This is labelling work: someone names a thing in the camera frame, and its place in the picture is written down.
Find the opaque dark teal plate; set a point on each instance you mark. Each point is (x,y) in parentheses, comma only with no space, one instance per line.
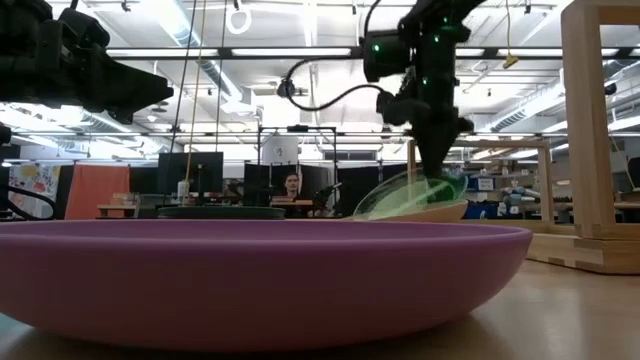
(220,213)

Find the blue and white sign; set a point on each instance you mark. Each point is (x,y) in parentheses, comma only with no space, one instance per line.
(485,184)

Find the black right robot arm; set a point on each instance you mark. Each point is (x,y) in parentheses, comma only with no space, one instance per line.
(440,10)

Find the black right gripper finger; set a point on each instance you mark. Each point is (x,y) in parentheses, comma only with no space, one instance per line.
(437,155)
(447,190)

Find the colourful poster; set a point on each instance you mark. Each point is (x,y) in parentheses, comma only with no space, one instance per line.
(32,187)

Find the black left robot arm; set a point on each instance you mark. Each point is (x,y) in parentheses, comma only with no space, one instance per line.
(20,10)

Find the orange partition panel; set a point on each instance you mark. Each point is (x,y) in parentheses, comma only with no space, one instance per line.
(97,192)

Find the black monitor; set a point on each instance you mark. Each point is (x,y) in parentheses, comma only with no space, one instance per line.
(200,172)

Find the opaque purple plate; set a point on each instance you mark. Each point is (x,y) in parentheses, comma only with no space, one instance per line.
(250,280)

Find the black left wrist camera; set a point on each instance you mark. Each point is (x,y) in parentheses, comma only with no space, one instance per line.
(82,27)

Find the person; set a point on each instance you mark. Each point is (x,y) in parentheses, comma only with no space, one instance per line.
(291,187)

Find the wooden shelf frame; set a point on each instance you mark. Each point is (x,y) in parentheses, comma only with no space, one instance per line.
(590,150)

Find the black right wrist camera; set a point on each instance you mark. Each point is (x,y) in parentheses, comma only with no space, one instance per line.
(385,55)

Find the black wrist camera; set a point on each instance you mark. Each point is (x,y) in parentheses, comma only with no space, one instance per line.
(82,27)
(385,55)

